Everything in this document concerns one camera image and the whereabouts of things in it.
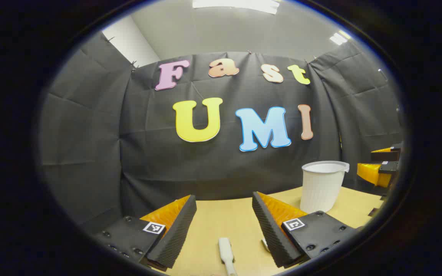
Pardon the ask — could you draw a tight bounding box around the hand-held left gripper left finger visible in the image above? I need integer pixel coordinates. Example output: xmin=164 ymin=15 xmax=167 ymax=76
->
xmin=94 ymin=195 xmax=198 ymax=271

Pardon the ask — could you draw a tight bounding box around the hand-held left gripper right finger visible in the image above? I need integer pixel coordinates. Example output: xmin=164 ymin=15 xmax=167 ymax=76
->
xmin=252 ymin=192 xmax=360 ymax=269

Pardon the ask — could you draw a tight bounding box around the small white broom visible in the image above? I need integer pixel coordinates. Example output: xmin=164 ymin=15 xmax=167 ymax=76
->
xmin=218 ymin=237 xmax=239 ymax=276

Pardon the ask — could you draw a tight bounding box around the white ribbed garbage bin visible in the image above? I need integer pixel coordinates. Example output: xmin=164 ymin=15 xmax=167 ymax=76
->
xmin=300 ymin=161 xmax=350 ymax=214

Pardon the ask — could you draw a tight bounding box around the wooden desktop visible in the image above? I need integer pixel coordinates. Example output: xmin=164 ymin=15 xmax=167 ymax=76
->
xmin=167 ymin=187 xmax=384 ymax=276

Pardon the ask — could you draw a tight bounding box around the ceiling light panel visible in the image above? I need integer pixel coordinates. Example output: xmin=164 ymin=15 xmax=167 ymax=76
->
xmin=329 ymin=30 xmax=352 ymax=46
xmin=192 ymin=0 xmax=281 ymax=15

